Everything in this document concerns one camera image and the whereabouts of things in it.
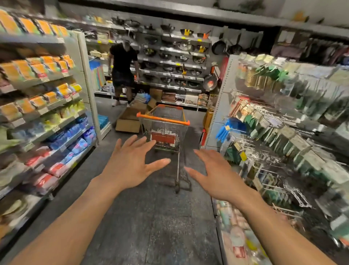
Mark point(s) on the person's right hand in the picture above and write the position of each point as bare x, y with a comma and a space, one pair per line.
223, 177

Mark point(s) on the person's left hand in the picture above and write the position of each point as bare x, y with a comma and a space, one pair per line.
131, 164

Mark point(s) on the kitchen tools display rack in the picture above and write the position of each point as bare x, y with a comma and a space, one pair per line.
215, 103

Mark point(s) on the person's left forearm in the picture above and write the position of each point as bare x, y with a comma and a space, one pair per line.
60, 229

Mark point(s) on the white side shelf unit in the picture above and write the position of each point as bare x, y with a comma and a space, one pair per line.
87, 71

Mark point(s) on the background cookware shelf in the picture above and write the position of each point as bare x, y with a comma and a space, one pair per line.
169, 60

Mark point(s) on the large open cardboard box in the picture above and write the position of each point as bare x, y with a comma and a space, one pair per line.
128, 124

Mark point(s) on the red packets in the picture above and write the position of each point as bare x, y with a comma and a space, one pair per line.
203, 137

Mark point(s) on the blue boxes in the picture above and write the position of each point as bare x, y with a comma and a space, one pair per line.
103, 121

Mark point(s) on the small open cardboard box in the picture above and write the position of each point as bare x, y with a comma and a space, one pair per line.
143, 103

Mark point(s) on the black frying pan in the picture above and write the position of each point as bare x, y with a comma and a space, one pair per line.
218, 47
235, 48
210, 83

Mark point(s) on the group of colourful packets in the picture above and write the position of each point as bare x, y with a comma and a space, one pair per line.
38, 98

